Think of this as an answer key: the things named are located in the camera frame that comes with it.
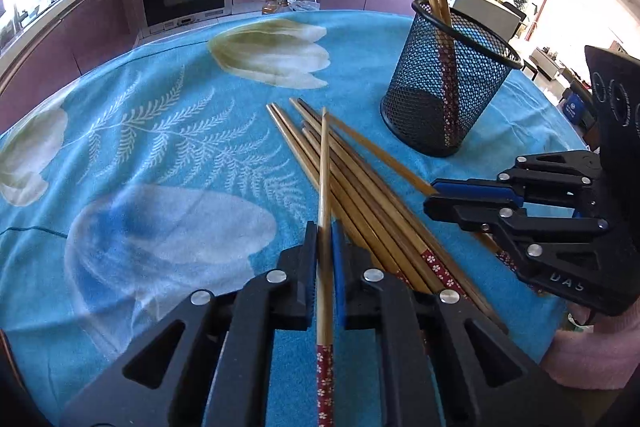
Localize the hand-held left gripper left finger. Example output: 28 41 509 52
60 221 321 427

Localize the person's right forearm pink sleeve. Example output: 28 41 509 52
542 314 640 390

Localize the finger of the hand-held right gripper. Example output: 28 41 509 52
430 150 605 208
423 194 609 279

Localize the black mesh utensil holder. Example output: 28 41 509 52
380 0 524 158

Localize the blue water bucket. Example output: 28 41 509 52
560 89 589 126

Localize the bunch of wooden chopsticks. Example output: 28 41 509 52
266 97 511 338

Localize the long purple kitchen cabinet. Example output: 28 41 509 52
0 0 146 118

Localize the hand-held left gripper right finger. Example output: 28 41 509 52
331 221 586 427

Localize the low coffee table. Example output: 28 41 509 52
530 47 567 80

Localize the blue floral tablecloth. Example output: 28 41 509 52
0 9 596 427

